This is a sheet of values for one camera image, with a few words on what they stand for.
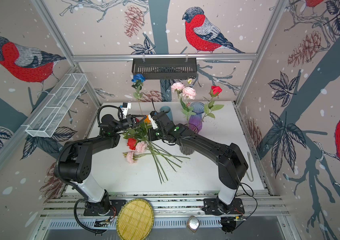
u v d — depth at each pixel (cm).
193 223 60
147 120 81
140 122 79
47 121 71
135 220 70
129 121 76
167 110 90
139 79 80
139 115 81
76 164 48
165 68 105
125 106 80
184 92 74
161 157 91
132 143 93
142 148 90
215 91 74
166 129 61
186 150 88
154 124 65
